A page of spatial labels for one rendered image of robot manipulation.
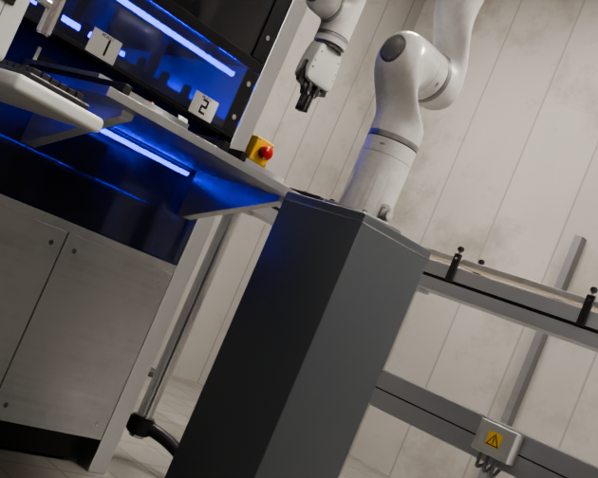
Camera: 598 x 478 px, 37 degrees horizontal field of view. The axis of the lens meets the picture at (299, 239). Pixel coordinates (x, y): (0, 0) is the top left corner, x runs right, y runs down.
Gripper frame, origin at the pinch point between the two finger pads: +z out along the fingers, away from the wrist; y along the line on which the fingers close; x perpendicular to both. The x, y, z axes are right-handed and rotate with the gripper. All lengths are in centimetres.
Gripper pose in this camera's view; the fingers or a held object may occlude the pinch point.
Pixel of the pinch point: (304, 103)
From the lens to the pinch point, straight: 224.7
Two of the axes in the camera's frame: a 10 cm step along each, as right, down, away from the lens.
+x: 6.8, 2.4, -7.0
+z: -3.9, 9.2, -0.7
